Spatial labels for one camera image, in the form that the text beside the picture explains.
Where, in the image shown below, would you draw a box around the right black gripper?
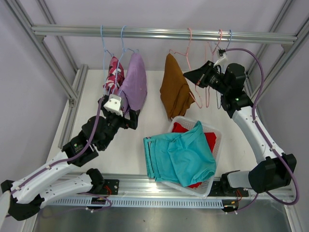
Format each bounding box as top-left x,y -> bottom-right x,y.
183,61 -> 229,95

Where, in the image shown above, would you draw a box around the red trousers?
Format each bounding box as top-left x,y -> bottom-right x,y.
169,122 -> 217,188

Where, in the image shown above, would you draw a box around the blue wire hanger teal trousers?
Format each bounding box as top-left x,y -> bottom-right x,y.
216,29 -> 233,109

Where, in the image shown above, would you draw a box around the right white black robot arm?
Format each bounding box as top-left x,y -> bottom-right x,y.
183,61 -> 296,195

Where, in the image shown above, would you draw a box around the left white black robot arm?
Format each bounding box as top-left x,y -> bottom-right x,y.
0,94 -> 142,221

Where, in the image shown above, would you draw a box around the pink floral trousers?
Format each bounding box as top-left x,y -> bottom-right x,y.
103,56 -> 125,95

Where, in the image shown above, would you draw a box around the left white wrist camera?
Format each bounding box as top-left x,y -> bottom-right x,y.
103,94 -> 123,116

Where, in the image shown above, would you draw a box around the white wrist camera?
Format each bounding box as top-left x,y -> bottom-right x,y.
214,49 -> 228,67
103,94 -> 123,116

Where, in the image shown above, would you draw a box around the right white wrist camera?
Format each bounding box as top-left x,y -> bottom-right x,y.
214,49 -> 228,67

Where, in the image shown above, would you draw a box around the aluminium frame left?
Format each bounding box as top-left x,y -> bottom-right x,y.
4,0 -> 89,148

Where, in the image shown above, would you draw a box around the aluminium frame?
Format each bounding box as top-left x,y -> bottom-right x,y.
256,0 -> 309,100
4,0 -> 89,148

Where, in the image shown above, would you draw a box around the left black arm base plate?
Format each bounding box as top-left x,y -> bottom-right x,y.
99,179 -> 120,196

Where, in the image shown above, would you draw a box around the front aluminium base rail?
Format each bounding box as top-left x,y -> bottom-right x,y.
54,172 -> 294,202

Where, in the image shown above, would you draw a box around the blue wire hanger lilac trousers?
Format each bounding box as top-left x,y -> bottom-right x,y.
108,25 -> 138,94

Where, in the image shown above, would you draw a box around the blue wire hanger floral trousers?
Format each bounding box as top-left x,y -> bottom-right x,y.
100,25 -> 114,94

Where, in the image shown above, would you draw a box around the aluminium frame right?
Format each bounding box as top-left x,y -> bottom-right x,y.
256,0 -> 309,100

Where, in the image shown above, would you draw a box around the aluminium hanging rail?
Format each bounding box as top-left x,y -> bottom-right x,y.
33,24 -> 296,45

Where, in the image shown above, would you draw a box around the white slotted cable duct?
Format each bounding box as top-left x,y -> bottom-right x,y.
50,196 -> 224,209

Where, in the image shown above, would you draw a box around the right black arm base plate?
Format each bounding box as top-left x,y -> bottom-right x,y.
209,181 -> 249,197

